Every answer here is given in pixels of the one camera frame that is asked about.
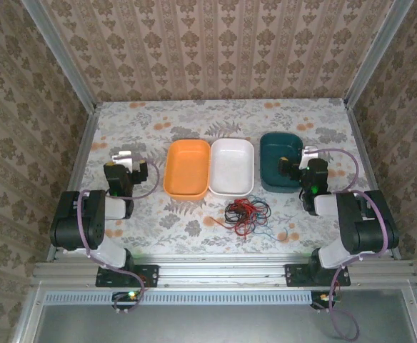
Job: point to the dark teal plastic tray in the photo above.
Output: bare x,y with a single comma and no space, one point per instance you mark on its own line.
271,160

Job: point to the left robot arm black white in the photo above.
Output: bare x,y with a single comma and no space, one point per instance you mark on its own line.
94,221

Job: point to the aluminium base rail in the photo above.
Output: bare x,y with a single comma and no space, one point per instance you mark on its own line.
222,271

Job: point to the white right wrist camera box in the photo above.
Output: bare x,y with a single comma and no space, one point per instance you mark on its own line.
308,153

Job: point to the aluminium frame post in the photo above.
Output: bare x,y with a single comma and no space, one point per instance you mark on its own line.
376,53
62,50

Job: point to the white plastic tray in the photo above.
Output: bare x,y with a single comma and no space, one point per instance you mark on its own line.
231,168

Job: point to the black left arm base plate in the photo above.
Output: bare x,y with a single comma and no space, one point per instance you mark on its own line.
148,275

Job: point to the grey metal shelf panel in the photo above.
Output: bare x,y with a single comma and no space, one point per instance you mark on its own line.
212,325

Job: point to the small black control board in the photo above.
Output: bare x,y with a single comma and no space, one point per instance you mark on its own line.
126,299
324,299

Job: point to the orange plastic tray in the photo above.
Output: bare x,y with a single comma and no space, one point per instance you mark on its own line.
187,168

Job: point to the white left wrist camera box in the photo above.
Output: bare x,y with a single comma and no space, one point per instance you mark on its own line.
122,158

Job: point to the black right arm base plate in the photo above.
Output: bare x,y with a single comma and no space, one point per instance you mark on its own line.
296,275

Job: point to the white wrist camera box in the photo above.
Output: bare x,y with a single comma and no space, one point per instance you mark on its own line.
308,153
122,158

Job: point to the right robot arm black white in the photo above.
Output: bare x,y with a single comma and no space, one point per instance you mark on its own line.
358,221

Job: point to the aluminium table side rail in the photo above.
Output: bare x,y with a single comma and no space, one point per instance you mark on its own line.
360,143
83,153

